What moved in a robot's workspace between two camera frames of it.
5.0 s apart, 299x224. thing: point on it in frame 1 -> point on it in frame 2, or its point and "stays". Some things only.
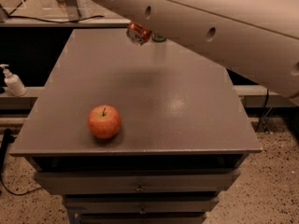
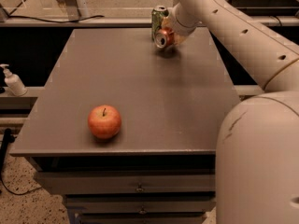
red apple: x=104 y=121 stays
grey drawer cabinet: x=185 y=131 stays
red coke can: x=137 y=34 -> x=164 y=37
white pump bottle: x=13 y=81 stays
